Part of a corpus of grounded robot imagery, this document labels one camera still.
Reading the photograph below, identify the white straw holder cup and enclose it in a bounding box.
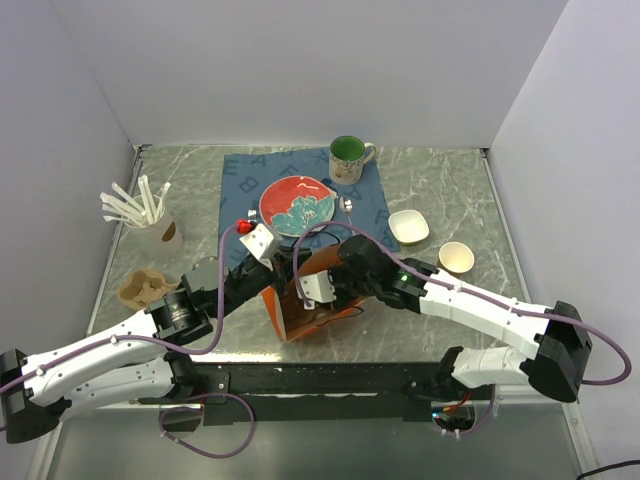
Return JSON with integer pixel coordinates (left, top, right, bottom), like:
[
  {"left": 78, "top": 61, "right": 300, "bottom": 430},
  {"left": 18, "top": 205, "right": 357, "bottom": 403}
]
[{"left": 125, "top": 209, "right": 183, "bottom": 260}]

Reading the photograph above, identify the purple cable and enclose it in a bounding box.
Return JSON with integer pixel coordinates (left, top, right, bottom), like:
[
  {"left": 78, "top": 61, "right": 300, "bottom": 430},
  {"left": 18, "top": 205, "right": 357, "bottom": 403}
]
[{"left": 158, "top": 390, "right": 256, "bottom": 456}]

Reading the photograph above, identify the silver spoon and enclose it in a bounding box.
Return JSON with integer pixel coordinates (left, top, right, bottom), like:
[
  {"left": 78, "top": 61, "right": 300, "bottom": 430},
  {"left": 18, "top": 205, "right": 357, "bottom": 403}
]
[{"left": 339, "top": 196, "right": 353, "bottom": 225}]

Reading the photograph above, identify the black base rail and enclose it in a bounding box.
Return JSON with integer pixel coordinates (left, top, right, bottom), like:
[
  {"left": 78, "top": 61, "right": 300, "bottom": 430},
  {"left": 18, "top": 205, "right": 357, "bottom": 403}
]
[{"left": 137, "top": 349, "right": 496, "bottom": 426}]

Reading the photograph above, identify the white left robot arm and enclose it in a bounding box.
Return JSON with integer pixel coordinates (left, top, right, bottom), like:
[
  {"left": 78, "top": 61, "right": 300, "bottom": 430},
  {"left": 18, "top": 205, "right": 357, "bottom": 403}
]
[{"left": 1, "top": 258, "right": 291, "bottom": 444}]

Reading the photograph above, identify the red teal floral plate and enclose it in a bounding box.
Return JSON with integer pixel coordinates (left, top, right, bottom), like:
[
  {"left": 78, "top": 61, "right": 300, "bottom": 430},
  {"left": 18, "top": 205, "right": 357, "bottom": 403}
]
[{"left": 259, "top": 175, "right": 335, "bottom": 238}]

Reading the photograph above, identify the orange paper bag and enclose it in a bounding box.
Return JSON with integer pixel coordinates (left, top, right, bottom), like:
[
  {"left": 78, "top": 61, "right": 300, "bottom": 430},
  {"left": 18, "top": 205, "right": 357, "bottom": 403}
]
[{"left": 261, "top": 243, "right": 367, "bottom": 341}]

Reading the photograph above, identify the white square bowl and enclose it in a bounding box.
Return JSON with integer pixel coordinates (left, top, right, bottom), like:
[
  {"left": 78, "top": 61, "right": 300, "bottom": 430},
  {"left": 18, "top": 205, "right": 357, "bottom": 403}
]
[{"left": 388, "top": 209, "right": 430, "bottom": 245}]

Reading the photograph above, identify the green interior ceramic mug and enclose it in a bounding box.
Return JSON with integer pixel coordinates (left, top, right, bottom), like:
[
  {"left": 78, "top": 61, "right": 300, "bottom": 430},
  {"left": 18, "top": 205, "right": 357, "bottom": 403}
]
[{"left": 329, "top": 135, "right": 377, "bottom": 186}]

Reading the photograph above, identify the brown cardboard cup carrier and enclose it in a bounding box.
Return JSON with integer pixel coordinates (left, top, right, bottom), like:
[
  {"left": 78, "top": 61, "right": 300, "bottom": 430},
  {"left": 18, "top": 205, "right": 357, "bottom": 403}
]
[{"left": 118, "top": 268, "right": 178, "bottom": 311}]

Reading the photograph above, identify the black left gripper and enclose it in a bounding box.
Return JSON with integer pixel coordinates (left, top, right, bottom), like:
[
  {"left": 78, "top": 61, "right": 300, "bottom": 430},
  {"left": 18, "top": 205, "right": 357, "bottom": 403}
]
[{"left": 213, "top": 244, "right": 312, "bottom": 319}]

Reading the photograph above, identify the blue letter placemat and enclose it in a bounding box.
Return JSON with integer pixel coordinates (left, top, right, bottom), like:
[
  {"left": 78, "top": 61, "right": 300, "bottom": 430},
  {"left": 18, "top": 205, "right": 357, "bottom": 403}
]
[{"left": 219, "top": 147, "right": 400, "bottom": 252}]

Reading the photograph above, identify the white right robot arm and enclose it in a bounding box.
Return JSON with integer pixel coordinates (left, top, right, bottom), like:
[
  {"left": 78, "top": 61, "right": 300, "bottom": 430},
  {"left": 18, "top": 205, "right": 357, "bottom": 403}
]
[{"left": 329, "top": 235, "right": 592, "bottom": 403}]

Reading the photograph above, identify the white wrapped straws bundle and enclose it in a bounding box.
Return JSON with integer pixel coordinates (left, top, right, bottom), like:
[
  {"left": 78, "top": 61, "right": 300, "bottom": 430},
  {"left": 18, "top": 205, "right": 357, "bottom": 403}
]
[{"left": 99, "top": 175, "right": 171, "bottom": 228}]

